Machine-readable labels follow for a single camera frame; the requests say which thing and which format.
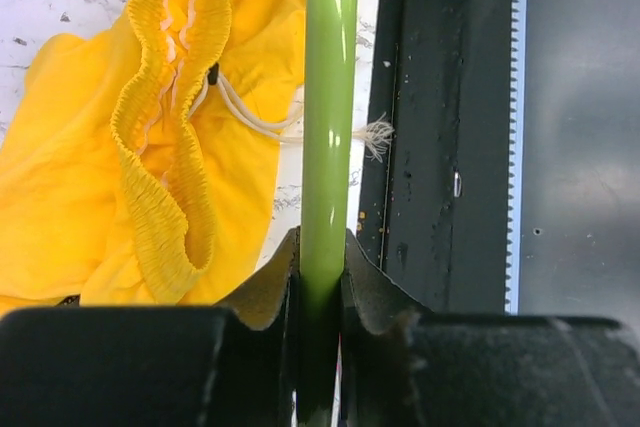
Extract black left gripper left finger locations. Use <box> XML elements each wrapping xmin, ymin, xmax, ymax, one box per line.
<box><xmin>1</xmin><ymin>230</ymin><xmax>299</xmax><ymax>426</ymax></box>

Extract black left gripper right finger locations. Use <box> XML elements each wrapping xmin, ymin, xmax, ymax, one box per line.
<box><xmin>340</xmin><ymin>234</ymin><xmax>639</xmax><ymax>426</ymax></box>

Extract yellow shorts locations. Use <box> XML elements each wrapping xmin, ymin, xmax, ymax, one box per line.
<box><xmin>1</xmin><ymin>0</ymin><xmax>306</xmax><ymax>312</ymax></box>

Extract green hanger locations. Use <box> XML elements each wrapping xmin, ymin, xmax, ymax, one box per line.
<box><xmin>297</xmin><ymin>0</ymin><xmax>357</xmax><ymax>426</ymax></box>

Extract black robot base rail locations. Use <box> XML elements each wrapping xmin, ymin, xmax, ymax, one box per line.
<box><xmin>357</xmin><ymin>0</ymin><xmax>512</xmax><ymax>314</ymax></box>

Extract white slotted cable duct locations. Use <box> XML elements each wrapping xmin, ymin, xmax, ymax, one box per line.
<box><xmin>505</xmin><ymin>0</ymin><xmax>527</xmax><ymax>315</ymax></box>

